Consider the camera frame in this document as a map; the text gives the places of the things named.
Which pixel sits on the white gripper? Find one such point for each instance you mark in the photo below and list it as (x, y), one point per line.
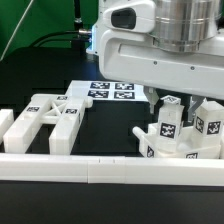
(175, 48)

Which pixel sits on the white chair seat block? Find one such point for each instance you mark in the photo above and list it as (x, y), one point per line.
(151, 146)

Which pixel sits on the white chair back frame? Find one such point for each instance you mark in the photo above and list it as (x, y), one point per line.
(64, 112)

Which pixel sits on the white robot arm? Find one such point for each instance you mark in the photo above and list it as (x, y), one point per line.
(175, 45)

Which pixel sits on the white tagged cube left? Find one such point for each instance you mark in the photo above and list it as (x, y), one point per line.
(171, 99)

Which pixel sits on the white marker base sheet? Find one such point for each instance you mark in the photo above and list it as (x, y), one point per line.
(107, 91)

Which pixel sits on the black pole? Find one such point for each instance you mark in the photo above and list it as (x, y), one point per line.
(77, 15)

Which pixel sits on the white U-shaped fence frame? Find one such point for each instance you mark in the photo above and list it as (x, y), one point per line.
(119, 170)

